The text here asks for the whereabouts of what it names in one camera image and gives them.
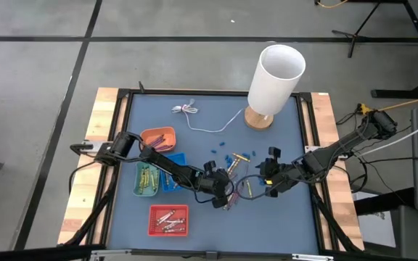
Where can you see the silver metal bracket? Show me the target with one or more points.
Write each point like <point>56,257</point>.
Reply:
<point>312,257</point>
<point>107,252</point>

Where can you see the white shade wooden base lamp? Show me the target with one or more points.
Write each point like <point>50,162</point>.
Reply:
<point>278,83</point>

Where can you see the black tripod stand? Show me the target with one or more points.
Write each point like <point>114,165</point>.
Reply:
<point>355,36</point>

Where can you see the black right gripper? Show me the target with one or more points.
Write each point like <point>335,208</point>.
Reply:
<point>279,174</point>

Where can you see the green plastic bin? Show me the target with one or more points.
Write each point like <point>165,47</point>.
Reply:
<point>137,192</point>

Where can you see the black beam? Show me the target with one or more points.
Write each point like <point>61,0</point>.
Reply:
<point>379,203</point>

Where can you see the blue-grey table mat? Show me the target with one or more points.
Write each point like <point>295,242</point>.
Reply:
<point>267,217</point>

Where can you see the blue slotted plastic basket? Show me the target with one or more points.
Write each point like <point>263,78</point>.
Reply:
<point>178,159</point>

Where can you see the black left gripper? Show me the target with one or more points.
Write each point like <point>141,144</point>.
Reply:
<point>214,185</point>

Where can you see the light grey box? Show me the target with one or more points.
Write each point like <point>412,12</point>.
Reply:
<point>376,228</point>

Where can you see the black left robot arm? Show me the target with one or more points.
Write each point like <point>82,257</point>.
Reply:
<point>165,166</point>

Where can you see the red slotted plastic basket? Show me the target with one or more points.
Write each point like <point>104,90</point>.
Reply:
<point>152,232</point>

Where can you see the black metal table frame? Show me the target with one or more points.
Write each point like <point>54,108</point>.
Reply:
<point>194,91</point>

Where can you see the small black antenna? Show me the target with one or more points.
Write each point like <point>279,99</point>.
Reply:
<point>142,87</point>

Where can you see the black stand base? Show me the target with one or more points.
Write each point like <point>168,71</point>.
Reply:
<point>394,93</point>

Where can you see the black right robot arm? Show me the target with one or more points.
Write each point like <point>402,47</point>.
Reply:
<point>339,148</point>

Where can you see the orange plastic bin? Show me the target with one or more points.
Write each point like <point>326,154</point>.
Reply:
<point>169,132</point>

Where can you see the grey camera box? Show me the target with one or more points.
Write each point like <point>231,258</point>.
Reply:
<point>212,255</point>

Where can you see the light wooden table plank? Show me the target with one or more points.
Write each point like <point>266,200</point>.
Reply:
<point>103,108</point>
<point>339,203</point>

